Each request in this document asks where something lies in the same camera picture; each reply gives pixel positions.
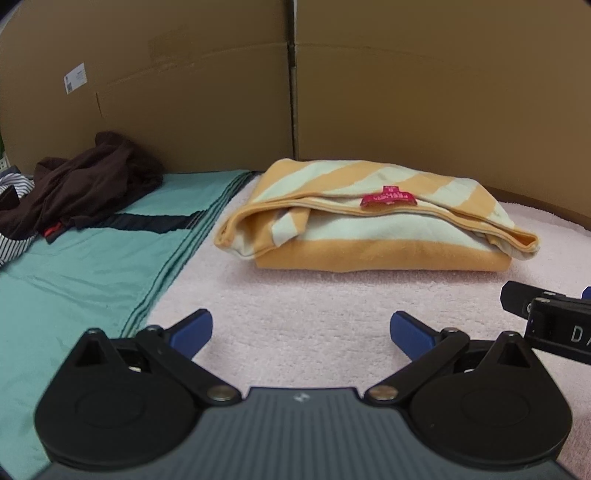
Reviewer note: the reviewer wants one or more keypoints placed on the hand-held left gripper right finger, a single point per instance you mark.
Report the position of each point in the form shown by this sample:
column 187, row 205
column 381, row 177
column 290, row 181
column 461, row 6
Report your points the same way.
column 408, row 334

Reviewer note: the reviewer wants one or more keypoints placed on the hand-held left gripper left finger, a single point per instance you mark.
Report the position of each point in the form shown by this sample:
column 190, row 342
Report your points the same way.
column 194, row 332

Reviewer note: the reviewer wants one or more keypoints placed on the orange and white striped shirt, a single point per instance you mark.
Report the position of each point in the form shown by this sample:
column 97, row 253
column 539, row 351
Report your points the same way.
column 369, row 235

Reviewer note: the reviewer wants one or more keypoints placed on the pink fleece blanket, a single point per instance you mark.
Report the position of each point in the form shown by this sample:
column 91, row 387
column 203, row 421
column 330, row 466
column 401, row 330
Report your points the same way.
column 300, row 300

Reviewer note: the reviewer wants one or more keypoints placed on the teal sheet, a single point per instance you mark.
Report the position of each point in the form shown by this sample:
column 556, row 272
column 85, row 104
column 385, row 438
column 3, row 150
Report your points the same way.
column 92, row 277

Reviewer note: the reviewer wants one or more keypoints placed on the dark brown garment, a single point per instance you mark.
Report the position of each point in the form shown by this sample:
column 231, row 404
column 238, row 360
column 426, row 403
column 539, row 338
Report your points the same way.
column 92, row 184

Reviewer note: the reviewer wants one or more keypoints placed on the black and white striped cloth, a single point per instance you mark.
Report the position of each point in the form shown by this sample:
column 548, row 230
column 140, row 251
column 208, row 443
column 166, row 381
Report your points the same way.
column 14, row 247

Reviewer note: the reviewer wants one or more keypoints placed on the large cardboard box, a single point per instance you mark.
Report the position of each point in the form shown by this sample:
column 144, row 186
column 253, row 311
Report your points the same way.
column 184, row 92
column 438, row 92

